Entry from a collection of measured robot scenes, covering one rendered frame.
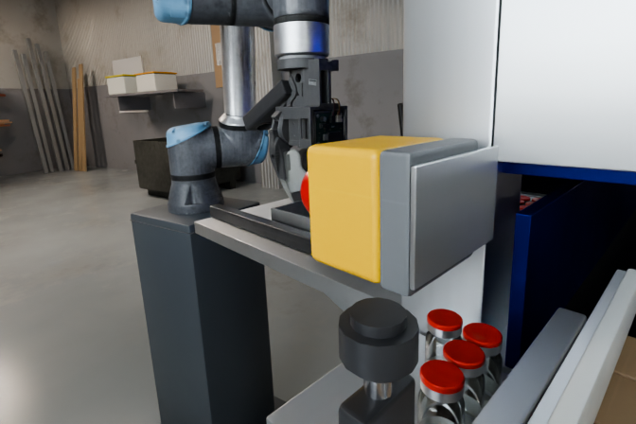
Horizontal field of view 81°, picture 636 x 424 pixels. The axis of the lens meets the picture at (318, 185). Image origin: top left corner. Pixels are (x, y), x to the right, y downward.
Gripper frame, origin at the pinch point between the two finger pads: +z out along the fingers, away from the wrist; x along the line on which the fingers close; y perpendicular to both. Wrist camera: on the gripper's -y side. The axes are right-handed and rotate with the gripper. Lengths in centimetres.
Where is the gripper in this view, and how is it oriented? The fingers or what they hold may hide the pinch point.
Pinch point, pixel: (297, 198)
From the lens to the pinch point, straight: 57.5
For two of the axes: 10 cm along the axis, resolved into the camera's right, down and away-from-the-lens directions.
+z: 0.2, 9.8, 2.2
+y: 6.9, 1.5, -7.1
